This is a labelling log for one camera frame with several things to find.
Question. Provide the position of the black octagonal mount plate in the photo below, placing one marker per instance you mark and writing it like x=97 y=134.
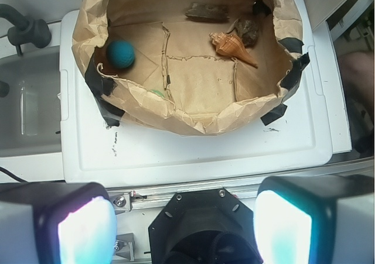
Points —
x=209 y=226

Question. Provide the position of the flat brown bark piece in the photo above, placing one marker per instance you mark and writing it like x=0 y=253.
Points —
x=208 y=12

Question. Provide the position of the aluminium extrusion rail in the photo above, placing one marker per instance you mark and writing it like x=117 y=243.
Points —
x=244 y=187

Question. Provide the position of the dark brown rock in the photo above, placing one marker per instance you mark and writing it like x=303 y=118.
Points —
x=247 y=30

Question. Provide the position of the brown paper bag enclosure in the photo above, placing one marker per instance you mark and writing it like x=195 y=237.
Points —
x=204 y=93

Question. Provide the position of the teal dimpled ball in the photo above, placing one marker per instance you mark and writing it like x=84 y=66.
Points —
x=120 y=54

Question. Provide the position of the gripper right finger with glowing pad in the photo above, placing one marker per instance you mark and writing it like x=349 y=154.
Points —
x=317 y=219

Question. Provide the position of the metal corner bracket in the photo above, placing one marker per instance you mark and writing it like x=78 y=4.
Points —
x=124 y=246

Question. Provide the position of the grey plastic bin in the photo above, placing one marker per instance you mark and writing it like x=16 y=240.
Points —
x=30 y=111

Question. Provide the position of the orange spiral seashell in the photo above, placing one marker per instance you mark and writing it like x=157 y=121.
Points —
x=232 y=46

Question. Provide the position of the white plastic tray lid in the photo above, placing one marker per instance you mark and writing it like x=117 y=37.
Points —
x=134 y=155

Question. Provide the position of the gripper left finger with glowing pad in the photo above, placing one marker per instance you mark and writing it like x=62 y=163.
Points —
x=56 y=222

